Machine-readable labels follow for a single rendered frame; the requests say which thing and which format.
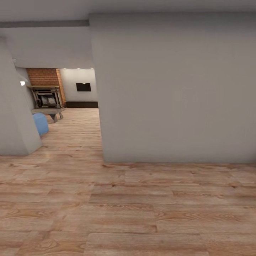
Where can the wall mounted tv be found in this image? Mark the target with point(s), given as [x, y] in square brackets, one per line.
[83, 87]

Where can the cabinet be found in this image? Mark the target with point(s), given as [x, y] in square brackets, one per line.
[82, 104]

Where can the sofa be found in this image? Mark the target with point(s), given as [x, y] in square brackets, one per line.
[41, 123]

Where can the room light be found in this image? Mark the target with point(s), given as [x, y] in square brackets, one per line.
[22, 79]

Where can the wood fireplace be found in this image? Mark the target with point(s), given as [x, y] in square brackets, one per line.
[47, 97]

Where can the coffee table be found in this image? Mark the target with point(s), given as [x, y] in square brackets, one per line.
[51, 112]

